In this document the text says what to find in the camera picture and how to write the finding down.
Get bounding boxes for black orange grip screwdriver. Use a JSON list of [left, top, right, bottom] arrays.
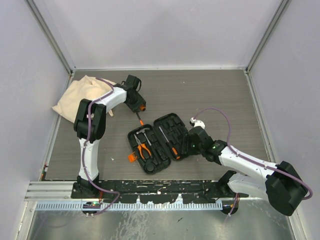
[[158, 126, 181, 160]]

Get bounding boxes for black handle claw hammer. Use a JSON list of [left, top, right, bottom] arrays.
[[136, 127, 152, 147]]

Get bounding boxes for black plastic tool case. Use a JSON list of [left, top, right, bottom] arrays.
[[127, 113, 189, 175]]

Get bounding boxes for orange black needle nose pliers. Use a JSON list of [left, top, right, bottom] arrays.
[[133, 134, 152, 160]]

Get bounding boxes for orange handle black shaft screwdriver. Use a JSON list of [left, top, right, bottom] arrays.
[[140, 105, 146, 112]]

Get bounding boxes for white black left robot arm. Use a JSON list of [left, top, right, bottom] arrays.
[[73, 74, 146, 198]]

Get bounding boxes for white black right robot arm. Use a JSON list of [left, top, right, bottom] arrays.
[[185, 126, 308, 216]]

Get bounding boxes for beige cloth drawstring bag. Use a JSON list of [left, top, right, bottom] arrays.
[[52, 75, 116, 123]]

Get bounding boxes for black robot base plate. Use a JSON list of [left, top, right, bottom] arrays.
[[71, 180, 236, 204]]

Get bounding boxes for white slotted cable duct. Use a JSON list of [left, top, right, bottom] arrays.
[[35, 200, 223, 211]]

